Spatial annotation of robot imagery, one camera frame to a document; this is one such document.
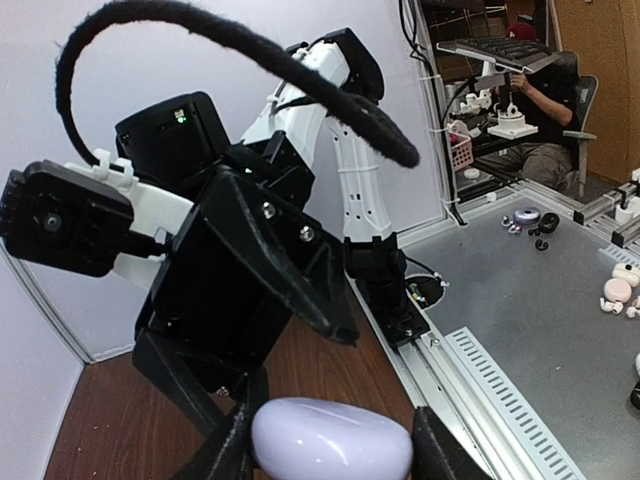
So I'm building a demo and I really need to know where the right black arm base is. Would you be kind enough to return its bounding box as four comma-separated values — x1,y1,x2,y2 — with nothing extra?
365,283,431,348

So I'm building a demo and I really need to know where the left aluminium frame post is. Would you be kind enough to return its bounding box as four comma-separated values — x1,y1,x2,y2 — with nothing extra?
1,245,94,365

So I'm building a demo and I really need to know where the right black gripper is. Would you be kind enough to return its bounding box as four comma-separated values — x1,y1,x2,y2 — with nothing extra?
132,165,359,437

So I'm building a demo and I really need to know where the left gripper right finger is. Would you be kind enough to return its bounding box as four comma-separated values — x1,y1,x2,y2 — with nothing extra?
411,406,490,480

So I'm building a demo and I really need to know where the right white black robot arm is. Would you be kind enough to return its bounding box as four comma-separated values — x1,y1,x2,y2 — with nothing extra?
116,79,406,436

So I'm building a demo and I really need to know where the lavender charging case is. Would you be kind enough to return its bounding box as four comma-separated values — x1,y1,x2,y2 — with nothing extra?
251,397,413,479

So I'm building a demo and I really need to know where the seated person in black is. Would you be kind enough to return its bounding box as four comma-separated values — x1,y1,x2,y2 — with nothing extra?
484,63,580,189

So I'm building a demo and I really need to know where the grey office chair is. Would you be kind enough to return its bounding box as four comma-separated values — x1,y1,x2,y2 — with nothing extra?
563,75,599,198

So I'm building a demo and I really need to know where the keyboard on raised stand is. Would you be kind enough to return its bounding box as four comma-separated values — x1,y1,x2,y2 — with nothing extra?
436,37,560,74

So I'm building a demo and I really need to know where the purple grey earbud case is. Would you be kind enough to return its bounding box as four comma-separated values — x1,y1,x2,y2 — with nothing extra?
513,207,541,226

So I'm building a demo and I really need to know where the black open earbud case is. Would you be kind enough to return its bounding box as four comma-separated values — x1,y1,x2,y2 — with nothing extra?
537,212,560,234

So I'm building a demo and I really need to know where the right aluminium frame post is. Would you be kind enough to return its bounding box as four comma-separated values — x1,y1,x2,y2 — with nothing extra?
397,1,468,227

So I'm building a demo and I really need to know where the right black braided cable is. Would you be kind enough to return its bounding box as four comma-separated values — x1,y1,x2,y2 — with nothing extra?
53,0,421,169

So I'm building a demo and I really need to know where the aluminium frame post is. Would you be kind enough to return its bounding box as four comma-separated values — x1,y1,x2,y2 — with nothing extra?
1,245,94,365
397,1,468,227

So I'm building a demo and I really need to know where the pink plastic basket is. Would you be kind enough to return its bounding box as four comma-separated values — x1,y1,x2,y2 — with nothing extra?
450,133,474,171

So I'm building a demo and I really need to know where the front aluminium rail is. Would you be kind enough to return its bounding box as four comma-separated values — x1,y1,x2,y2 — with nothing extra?
354,290,585,479

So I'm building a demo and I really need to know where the pink round earbud case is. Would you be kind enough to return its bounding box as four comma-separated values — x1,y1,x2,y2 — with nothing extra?
599,278,632,315

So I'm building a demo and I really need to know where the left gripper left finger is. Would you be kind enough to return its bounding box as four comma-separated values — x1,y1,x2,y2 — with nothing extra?
170,402,257,480

